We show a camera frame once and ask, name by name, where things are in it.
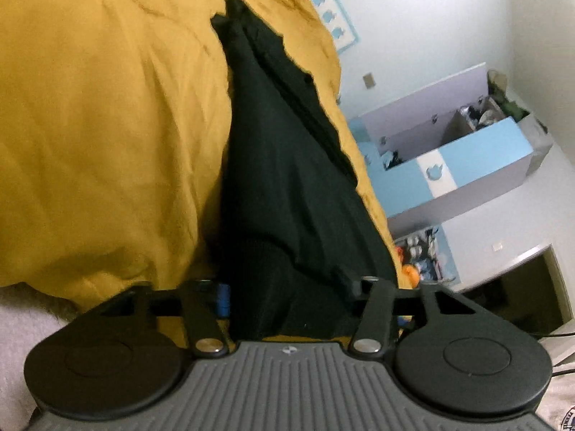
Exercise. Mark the green bag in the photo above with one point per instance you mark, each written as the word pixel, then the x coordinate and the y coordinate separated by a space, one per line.
pixel 505 94

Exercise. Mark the yellow blanket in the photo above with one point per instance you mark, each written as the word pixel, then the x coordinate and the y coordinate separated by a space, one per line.
pixel 112 134

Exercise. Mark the pile of toys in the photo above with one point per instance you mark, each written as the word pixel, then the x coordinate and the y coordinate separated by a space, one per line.
pixel 420 258

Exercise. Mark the white fuzzy cloth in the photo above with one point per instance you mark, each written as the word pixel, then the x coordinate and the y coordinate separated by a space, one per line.
pixel 22 332

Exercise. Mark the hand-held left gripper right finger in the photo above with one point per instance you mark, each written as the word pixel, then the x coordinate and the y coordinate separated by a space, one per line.
pixel 376 307

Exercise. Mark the grey wall outlet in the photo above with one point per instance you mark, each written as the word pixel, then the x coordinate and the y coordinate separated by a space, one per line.
pixel 369 80

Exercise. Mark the black garment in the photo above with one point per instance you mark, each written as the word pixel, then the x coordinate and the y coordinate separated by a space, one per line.
pixel 287 188

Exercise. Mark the white printed cloth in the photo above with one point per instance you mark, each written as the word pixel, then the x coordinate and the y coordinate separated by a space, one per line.
pixel 559 402

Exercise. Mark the grey and blue cabinet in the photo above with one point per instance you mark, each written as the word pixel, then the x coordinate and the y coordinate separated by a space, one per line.
pixel 471 161

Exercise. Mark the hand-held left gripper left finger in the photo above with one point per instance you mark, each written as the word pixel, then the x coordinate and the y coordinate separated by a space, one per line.
pixel 222 301

